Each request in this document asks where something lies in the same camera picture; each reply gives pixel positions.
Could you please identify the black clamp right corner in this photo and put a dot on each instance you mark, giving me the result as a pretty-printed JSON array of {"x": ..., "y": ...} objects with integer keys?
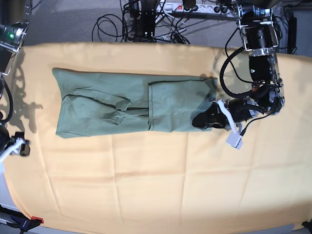
[{"x": 307, "y": 225}]

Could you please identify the yellow table cloth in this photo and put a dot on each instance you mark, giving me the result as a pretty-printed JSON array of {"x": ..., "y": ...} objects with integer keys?
[{"x": 153, "y": 182}]

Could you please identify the black table leg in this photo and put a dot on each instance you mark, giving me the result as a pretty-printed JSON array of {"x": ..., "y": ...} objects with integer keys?
[{"x": 292, "y": 34}]

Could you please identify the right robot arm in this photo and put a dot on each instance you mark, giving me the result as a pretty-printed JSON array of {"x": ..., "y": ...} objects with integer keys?
[{"x": 14, "y": 20}]

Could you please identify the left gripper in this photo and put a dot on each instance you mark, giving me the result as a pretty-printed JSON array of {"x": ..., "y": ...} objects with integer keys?
[{"x": 241, "y": 109}]

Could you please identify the green T-shirt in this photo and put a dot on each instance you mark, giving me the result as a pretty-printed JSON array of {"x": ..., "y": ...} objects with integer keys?
[{"x": 94, "y": 104}]

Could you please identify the white power strip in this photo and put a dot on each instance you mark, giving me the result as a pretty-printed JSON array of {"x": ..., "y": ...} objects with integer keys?
[{"x": 201, "y": 11}]

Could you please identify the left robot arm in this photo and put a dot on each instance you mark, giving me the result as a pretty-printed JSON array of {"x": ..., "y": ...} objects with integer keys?
[{"x": 256, "y": 27}]

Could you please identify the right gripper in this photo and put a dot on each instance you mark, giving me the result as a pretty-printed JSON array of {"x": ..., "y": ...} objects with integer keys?
[{"x": 6, "y": 140}]

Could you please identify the black camera stand post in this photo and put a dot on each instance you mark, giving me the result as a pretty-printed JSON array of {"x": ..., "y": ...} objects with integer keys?
[{"x": 143, "y": 13}]

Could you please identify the orange black clamp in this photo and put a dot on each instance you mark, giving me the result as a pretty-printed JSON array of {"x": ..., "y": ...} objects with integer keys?
[{"x": 18, "y": 220}]

